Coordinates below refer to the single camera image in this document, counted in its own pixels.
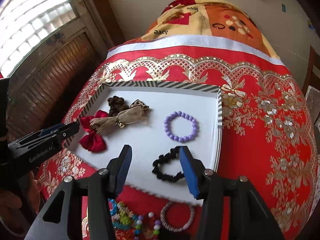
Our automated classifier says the beige fabric bow clip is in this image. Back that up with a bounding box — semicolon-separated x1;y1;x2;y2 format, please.
89;99;149;136

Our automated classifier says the purple bead bracelet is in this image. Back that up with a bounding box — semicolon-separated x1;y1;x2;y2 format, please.
163;110;200;143

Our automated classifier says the window with grille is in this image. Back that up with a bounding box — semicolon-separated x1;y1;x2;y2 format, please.
1;0;76;77

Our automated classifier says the multicolour bead bracelet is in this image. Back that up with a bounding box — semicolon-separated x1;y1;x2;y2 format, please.
133;211;162;240

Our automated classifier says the orange cream love blanket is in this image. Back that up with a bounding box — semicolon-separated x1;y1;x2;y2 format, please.
127;0;279;59

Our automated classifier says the colourful flower bead bracelet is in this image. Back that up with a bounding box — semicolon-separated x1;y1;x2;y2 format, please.
108;198;137;230

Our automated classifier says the black scrunchie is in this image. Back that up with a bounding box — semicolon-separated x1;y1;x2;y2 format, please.
152;146;185;184

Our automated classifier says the red gold floral bedspread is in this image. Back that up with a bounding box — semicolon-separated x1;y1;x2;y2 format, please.
67;35;318;239

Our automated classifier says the wooden wall panel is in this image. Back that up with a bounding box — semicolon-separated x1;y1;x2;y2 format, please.
7;33;101;141

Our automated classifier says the brown scrunchie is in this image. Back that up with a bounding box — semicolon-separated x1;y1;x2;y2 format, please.
107;96;129;117

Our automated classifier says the red satin bow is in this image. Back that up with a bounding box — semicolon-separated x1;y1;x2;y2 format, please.
79;110;108;153

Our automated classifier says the striped shallow white box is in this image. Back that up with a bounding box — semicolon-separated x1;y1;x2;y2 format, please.
65;81;222;206

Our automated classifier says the pink white twisted bangle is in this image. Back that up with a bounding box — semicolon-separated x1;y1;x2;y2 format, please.
160;201;195;233

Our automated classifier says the wooden chair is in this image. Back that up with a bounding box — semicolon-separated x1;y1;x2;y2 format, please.
302;46;319;95

